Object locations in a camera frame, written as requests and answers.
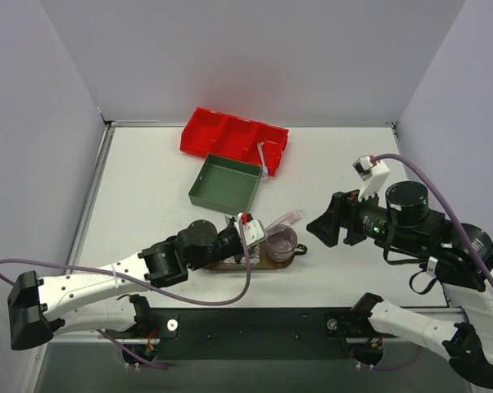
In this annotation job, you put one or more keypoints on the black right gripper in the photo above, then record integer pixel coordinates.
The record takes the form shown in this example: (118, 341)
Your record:
(349, 219)

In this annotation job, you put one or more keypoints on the red plastic organizer bin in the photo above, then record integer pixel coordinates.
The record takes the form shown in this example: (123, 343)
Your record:
(212, 132)

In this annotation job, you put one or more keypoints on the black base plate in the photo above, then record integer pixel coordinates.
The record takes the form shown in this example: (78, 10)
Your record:
(253, 333)

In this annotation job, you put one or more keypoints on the clear textured glass holder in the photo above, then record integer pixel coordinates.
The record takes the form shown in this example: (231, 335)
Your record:
(254, 257)

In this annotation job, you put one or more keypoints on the wooden oval tray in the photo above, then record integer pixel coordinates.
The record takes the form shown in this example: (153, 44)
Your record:
(265, 264)

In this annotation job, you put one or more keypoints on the green metal box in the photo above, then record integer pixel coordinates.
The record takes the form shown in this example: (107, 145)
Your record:
(225, 185)

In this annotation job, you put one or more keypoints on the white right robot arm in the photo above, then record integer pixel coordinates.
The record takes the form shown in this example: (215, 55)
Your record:
(409, 232)

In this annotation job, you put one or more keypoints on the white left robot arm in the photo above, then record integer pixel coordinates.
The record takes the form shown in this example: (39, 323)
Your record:
(39, 308)

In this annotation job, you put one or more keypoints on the lilac enamel mug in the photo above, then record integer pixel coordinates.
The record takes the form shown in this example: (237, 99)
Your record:
(282, 244)

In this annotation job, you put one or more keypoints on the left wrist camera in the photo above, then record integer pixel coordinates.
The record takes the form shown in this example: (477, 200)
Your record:
(250, 230)

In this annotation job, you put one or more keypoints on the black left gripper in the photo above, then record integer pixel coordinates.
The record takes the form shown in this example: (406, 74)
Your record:
(233, 239)

